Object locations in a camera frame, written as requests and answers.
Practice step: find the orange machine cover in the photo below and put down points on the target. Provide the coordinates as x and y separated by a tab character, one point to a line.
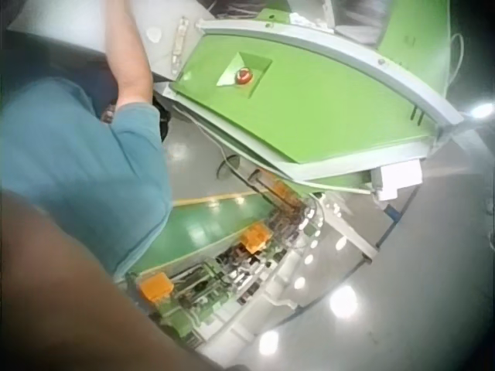
156	288
256	236

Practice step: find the white box on machine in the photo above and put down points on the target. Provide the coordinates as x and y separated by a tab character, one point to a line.
398	178

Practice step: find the grey metal hinge bracket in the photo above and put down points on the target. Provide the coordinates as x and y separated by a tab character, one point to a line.
178	42

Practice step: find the green machine housing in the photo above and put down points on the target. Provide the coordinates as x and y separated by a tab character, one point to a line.
309	108

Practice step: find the row of background machines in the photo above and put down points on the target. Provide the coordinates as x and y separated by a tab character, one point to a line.
247	263

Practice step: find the red emergency stop button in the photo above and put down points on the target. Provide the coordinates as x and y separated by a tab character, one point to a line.
244	75

